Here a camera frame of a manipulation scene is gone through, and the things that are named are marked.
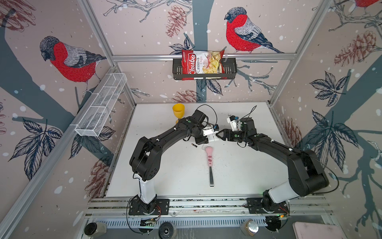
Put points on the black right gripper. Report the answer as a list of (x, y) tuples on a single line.
[(224, 133)]

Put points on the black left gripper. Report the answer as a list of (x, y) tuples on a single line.
[(202, 140)]

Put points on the white battery cover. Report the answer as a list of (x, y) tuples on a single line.
[(204, 146)]

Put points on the white remote control with buttons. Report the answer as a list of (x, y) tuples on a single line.
[(212, 138)]

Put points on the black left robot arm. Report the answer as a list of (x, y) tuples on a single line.
[(146, 159)]

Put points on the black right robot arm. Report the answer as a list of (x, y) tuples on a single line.
[(306, 174)]

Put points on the yellow plastic goblet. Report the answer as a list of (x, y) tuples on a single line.
[(179, 111)]

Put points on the red cassava chips bag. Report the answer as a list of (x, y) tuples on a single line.
[(202, 62)]

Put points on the black round speaker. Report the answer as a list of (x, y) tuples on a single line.
[(167, 230)]

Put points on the silver metal can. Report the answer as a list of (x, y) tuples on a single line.
[(249, 228)]

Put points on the pink pad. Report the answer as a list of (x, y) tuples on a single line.
[(304, 230)]

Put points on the grey cylinder with black cap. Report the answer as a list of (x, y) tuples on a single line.
[(95, 229)]

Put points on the black wall basket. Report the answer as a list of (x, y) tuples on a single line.
[(229, 68)]

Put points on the aluminium mounting rail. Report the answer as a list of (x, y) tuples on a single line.
[(187, 212)]

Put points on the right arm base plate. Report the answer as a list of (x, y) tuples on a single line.
[(253, 205)]

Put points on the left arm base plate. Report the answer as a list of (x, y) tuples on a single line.
[(156, 207)]

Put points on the white wire mesh shelf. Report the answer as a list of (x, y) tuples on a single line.
[(97, 113)]

